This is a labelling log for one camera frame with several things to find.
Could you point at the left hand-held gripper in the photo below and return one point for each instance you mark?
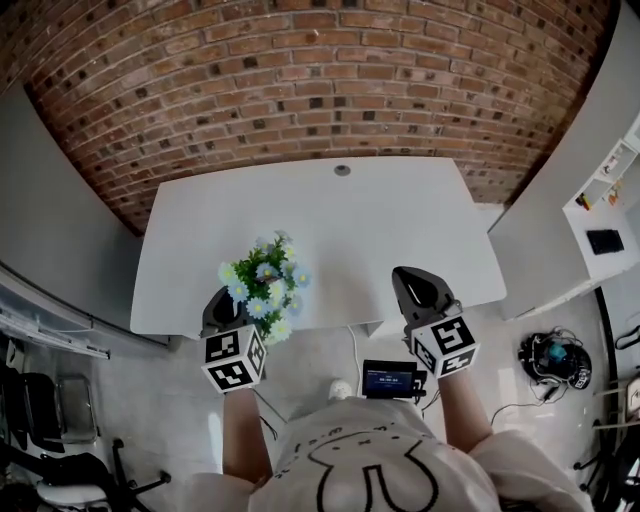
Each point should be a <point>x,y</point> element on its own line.
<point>235,357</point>

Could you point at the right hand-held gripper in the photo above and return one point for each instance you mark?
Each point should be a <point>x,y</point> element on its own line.
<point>445,345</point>

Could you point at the blue flowers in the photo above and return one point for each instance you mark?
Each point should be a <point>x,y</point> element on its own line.
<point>270,280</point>

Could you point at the person's right forearm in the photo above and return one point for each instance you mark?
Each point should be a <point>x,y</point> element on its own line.
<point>462,410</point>

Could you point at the person's left forearm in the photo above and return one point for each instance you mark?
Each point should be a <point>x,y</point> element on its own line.
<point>245,435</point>

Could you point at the white desk cabinet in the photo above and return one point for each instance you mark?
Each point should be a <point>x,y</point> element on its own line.
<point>340,225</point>

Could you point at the black device with screen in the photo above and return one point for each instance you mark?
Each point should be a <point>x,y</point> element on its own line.
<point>387,379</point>

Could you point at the person's white shoe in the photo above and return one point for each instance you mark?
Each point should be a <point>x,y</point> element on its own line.
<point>339,390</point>

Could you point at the person's white printed shirt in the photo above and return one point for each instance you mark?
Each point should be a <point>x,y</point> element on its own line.
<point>360,460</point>

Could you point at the black rectangular pad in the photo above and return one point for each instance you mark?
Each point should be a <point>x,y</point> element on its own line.
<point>605,242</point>

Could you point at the black office chair with headrest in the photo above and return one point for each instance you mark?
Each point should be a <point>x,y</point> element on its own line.
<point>75,480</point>

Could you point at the black swivel chair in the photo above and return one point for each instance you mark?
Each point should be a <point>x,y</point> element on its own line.
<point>620,465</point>

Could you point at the black chair with chrome frame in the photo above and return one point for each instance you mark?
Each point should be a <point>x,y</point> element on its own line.
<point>35,405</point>

